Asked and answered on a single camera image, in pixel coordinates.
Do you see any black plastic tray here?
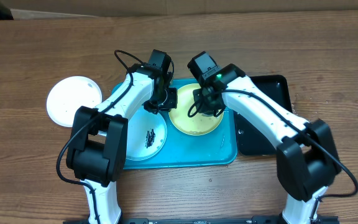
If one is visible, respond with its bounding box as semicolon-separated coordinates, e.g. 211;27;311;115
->
234;75;292;156

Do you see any yellow-green plate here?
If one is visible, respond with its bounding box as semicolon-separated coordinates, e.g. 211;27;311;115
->
168;83;224;136

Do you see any brown cardboard backdrop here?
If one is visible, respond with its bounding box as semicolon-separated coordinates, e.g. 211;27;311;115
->
2;0;358;16

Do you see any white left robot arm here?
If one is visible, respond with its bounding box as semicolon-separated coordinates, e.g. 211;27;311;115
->
58;62;176;223

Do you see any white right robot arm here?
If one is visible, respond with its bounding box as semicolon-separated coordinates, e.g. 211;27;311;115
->
188;61;343;223

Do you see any blue plastic tray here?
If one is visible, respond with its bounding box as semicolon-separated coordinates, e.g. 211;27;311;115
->
112;77;239;170

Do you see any white plate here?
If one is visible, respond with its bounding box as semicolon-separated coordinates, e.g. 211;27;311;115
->
46;76;103;128

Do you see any light blue plate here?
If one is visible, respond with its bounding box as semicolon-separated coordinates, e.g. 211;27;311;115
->
126;109;167;161

